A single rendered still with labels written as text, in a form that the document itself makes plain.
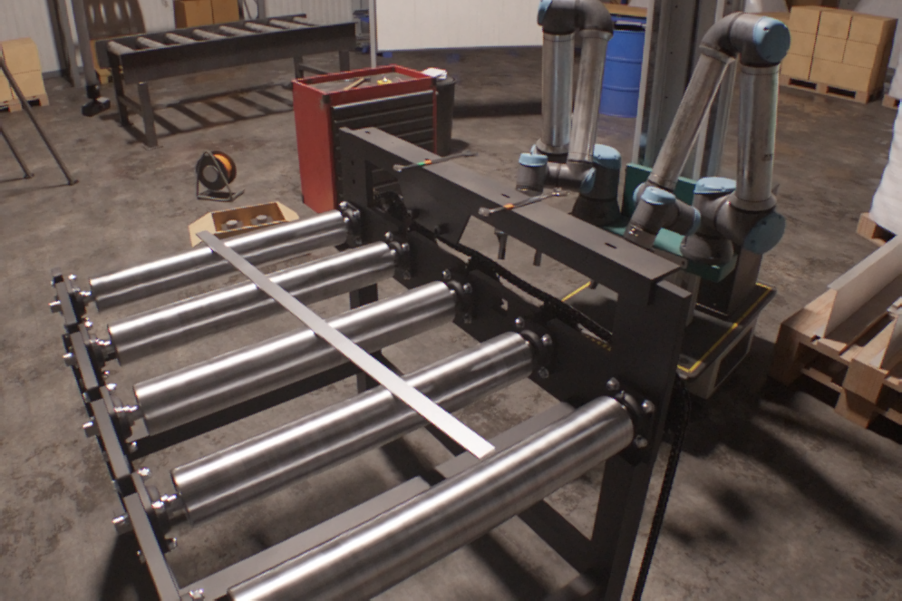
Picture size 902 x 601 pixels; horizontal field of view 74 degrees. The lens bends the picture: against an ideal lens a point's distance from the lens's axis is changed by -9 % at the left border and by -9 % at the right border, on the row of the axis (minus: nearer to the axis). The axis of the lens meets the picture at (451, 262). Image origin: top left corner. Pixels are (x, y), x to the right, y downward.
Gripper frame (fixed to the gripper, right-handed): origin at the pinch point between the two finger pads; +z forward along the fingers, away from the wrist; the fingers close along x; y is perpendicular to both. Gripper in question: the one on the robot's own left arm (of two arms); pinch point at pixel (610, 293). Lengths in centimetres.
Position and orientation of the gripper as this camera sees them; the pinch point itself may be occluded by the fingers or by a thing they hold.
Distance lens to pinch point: 201.2
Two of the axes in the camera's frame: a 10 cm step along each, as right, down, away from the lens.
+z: -3.9, 8.8, 2.8
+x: 5.9, 4.7, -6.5
